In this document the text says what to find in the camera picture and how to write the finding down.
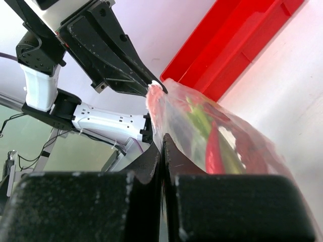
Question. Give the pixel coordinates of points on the green white toy celery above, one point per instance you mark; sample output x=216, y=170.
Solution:
x=202, y=114

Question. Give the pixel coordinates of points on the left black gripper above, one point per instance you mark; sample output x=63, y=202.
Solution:
x=96, y=41

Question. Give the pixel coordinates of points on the clear zip top bag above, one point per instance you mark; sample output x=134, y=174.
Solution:
x=168, y=112

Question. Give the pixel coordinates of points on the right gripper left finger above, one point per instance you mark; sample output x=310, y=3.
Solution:
x=87, y=206

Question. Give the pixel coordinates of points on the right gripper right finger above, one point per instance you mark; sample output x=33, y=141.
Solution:
x=203, y=207

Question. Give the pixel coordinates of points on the red toy chili pepper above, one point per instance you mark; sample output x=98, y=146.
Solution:
x=213, y=159

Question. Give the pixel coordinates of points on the red plastic tray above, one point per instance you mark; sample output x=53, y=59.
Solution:
x=226, y=42

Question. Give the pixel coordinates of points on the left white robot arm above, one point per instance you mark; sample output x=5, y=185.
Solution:
x=65, y=111

